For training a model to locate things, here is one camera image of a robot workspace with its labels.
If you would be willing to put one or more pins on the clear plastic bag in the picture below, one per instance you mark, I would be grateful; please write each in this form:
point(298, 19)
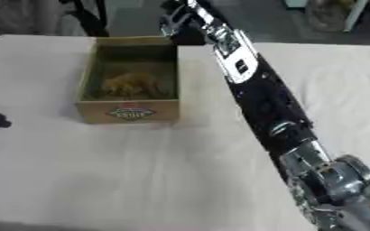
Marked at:
point(326, 15)

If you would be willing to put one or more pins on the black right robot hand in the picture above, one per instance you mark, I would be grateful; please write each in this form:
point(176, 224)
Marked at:
point(185, 34)

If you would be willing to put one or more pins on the white pole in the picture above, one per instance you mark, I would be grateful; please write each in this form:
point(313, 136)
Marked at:
point(354, 15)

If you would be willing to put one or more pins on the black tripod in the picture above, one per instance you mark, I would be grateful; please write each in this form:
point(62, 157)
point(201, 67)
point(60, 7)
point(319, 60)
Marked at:
point(91, 21)

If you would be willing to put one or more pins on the brown soft toy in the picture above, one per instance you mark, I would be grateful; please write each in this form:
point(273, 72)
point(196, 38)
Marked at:
point(131, 84)

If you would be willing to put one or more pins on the tan cardboard box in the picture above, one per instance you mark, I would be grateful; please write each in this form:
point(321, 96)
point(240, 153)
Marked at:
point(130, 112)

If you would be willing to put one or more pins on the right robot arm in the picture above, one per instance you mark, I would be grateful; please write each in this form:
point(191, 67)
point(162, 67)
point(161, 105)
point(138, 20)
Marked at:
point(269, 99)

